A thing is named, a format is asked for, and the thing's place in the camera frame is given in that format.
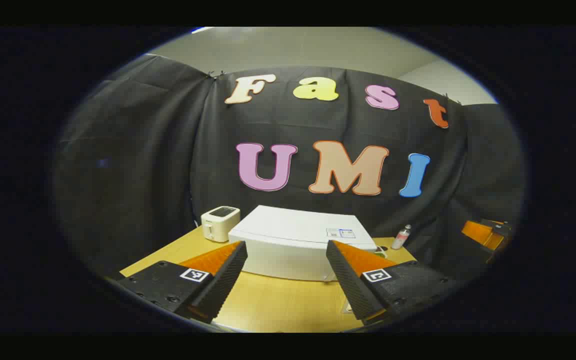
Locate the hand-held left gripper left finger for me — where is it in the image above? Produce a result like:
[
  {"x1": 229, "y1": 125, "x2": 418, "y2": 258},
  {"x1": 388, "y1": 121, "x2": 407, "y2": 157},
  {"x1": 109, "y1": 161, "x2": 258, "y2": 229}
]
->
[{"x1": 117, "y1": 241, "x2": 249, "y2": 325}]

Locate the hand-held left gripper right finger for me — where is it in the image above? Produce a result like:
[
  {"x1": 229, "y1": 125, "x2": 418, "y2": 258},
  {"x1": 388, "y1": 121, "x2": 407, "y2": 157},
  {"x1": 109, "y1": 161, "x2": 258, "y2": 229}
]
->
[{"x1": 325, "y1": 240, "x2": 461, "y2": 326}]

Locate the small bottle with pink label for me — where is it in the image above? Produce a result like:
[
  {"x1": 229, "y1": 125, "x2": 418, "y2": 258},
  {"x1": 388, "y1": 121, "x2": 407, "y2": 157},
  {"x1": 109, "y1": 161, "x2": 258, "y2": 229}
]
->
[{"x1": 391, "y1": 224, "x2": 412, "y2": 250}]

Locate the white microwave oven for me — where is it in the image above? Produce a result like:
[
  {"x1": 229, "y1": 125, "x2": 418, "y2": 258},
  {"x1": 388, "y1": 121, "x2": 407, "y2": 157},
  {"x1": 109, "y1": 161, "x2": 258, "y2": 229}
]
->
[{"x1": 228, "y1": 205, "x2": 378, "y2": 282}]

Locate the white toaster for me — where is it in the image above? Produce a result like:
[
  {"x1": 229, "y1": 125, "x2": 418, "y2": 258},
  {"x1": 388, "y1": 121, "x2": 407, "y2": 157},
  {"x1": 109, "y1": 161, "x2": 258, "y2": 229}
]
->
[{"x1": 201, "y1": 205, "x2": 241, "y2": 243}]

